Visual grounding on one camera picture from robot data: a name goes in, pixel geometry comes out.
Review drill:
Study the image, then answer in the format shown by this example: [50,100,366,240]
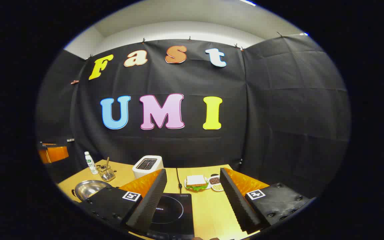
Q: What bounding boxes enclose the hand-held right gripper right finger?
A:
[219,167,312,234]

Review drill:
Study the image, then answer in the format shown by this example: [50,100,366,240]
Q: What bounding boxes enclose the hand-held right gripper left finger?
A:
[79,168,168,234]

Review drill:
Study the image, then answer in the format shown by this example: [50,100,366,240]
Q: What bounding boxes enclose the black induction cooktop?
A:
[147,193,195,240]

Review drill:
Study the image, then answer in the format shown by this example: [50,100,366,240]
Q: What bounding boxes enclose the steel pot with black handles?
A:
[73,180,112,202]

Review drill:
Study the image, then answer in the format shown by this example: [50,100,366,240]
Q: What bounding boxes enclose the white divided dish of beans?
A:
[208,174,226,192]

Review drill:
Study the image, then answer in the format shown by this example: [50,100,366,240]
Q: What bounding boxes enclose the small white plate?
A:
[184,177,211,192]

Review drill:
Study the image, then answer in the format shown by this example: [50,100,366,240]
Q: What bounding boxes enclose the white green-label drink bottle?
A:
[84,152,98,175]

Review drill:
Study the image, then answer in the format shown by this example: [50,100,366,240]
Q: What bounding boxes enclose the white toaster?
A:
[132,155,164,180]

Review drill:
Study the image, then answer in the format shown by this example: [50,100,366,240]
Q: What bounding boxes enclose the black backdrop cloth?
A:
[35,33,351,200]

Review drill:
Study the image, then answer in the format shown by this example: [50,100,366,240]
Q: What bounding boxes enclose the wire utensil basket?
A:
[97,164,116,182]

